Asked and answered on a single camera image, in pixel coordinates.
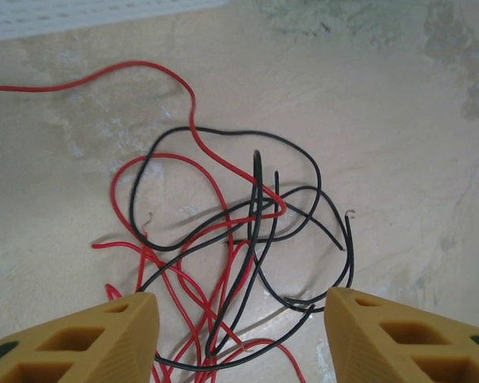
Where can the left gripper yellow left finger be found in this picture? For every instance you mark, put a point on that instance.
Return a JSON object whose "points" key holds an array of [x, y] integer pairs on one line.
{"points": [[115, 351]]}

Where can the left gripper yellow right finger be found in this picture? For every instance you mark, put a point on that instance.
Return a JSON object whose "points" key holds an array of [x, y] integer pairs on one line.
{"points": [[363, 339]]}

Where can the white plastic basket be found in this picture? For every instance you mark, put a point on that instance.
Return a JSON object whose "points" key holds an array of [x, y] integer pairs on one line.
{"points": [[64, 20]]}

